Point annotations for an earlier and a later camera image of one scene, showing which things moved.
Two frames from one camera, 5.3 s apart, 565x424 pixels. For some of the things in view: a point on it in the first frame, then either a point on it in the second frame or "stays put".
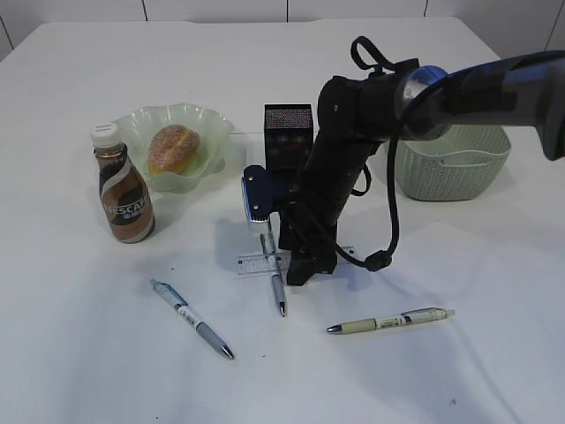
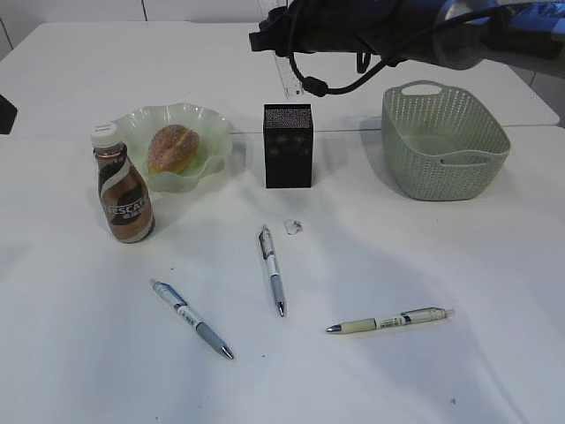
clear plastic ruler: x=255 y=266 -> x=292 y=84
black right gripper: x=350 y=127 -> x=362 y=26
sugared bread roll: x=172 y=149 stays put
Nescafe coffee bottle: x=124 y=193 stays put
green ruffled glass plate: x=213 y=128 stays put
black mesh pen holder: x=288 y=136 stays put
